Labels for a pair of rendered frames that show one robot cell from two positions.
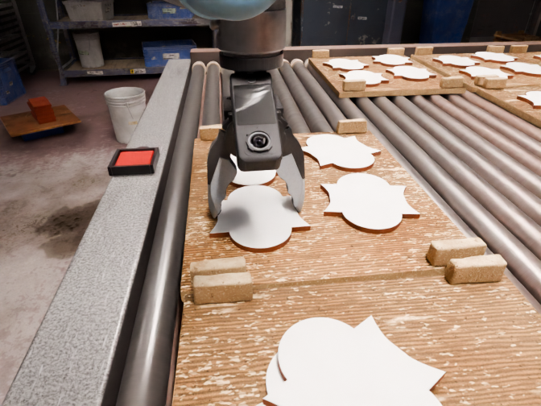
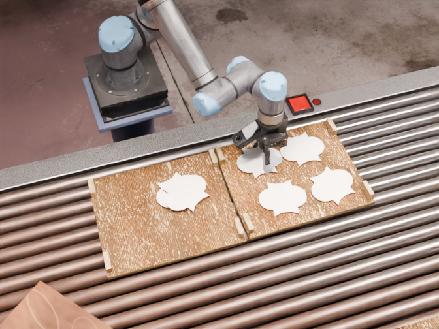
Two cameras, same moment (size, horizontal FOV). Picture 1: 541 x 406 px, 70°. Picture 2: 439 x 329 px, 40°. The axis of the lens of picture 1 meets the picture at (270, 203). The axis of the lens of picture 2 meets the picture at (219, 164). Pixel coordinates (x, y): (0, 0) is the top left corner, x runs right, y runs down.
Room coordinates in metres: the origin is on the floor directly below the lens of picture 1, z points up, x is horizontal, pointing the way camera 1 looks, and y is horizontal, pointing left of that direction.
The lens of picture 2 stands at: (0.09, -1.10, 2.48)
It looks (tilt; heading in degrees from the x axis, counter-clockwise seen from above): 53 degrees down; 79
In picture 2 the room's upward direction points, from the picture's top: straight up
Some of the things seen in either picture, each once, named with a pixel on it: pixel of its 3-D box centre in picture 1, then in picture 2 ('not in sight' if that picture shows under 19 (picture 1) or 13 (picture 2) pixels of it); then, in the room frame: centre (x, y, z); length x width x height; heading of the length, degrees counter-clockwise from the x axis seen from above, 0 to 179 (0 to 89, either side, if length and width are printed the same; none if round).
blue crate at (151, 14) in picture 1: (171, 9); not in sight; (4.97, 1.14, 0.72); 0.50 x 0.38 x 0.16; 92
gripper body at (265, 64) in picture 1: (252, 104); (270, 129); (0.46, 0.02, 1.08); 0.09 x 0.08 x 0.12; 7
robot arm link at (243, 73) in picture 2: not in sight; (243, 78); (0.38, 0.10, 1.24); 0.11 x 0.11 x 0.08; 31
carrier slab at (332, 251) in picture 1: (304, 188); (291, 175); (0.52, -0.05, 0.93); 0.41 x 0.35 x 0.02; 7
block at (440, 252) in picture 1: (456, 251); (247, 223); (0.34, -0.21, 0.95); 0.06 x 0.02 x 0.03; 97
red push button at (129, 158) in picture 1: (134, 161); (299, 104); (0.62, 0.24, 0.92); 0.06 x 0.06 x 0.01; 6
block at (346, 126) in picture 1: (352, 126); (367, 189); (0.73, -0.16, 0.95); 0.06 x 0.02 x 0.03; 97
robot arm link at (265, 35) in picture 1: (248, 32); (270, 111); (0.45, 0.02, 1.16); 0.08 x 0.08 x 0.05
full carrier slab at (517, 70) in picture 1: (490, 64); not in sight; (1.27, -0.70, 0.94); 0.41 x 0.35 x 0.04; 6
